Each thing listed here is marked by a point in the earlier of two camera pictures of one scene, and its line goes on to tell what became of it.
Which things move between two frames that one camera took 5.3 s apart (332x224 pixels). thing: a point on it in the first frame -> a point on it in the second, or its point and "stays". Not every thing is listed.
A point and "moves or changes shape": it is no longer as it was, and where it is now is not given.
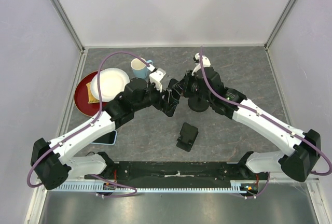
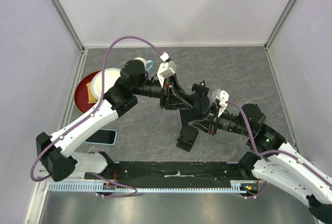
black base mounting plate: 173,173 stays
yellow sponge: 91,98 stays
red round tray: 81,96 stays
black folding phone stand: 187,136 stays
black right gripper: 182,87 -> 203,124
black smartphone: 175,94 moves or changes shape
